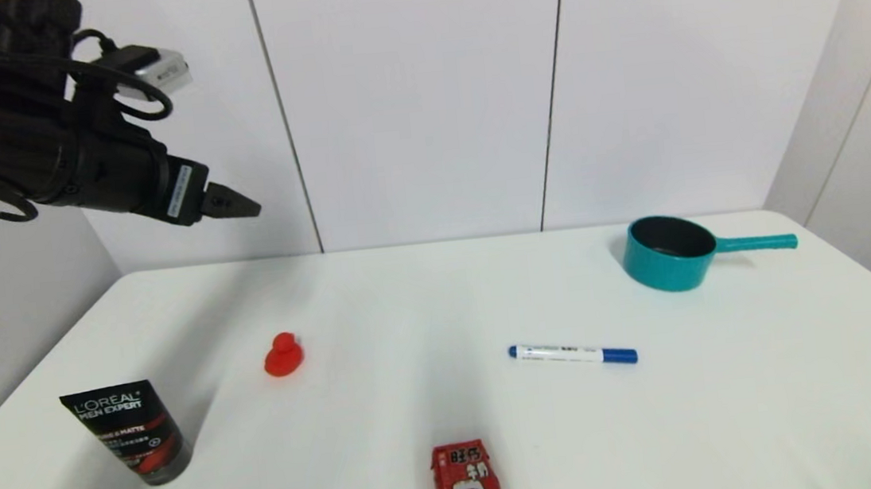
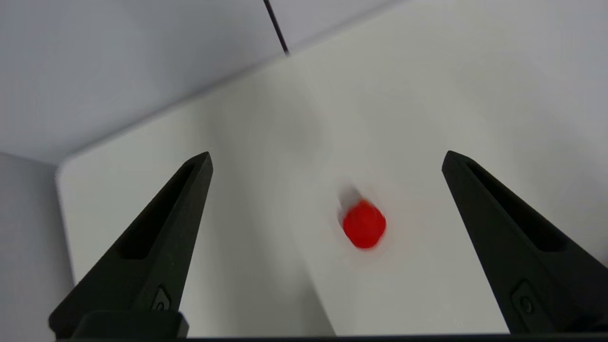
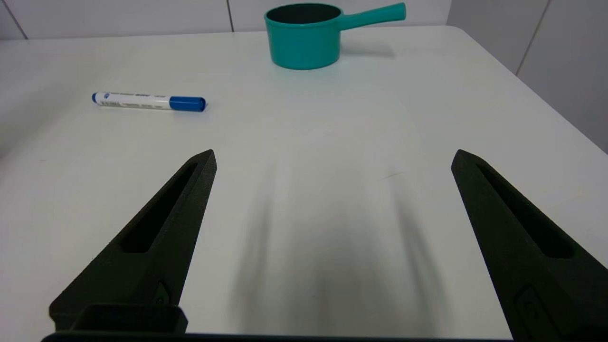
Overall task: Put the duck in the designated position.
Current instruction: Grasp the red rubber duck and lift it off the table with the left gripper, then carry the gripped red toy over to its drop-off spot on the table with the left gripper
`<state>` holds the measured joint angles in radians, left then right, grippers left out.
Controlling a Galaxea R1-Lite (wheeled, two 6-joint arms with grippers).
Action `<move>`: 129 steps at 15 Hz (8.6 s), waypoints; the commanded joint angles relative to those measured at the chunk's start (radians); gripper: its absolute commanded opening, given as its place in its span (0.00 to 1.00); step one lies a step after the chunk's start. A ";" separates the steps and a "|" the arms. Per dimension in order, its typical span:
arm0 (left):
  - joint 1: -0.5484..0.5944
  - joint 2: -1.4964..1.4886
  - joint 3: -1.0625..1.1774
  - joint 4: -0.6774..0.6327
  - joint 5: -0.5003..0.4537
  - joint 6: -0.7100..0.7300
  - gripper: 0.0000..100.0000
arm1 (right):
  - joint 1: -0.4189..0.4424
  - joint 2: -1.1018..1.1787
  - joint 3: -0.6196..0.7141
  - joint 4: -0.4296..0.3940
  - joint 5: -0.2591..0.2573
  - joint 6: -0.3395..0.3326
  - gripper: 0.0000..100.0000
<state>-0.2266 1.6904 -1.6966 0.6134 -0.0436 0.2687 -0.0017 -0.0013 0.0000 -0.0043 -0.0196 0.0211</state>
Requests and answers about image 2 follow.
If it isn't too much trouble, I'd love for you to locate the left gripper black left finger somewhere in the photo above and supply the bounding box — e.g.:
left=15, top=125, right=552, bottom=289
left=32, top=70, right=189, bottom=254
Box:
left=49, top=152, right=213, bottom=339

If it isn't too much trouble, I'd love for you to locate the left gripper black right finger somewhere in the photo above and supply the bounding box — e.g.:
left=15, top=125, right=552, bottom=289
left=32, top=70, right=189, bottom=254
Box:
left=442, top=151, right=608, bottom=333

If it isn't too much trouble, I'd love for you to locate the red rubber duck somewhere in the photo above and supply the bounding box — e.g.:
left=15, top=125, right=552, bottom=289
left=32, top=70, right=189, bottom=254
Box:
left=342, top=199, right=387, bottom=250

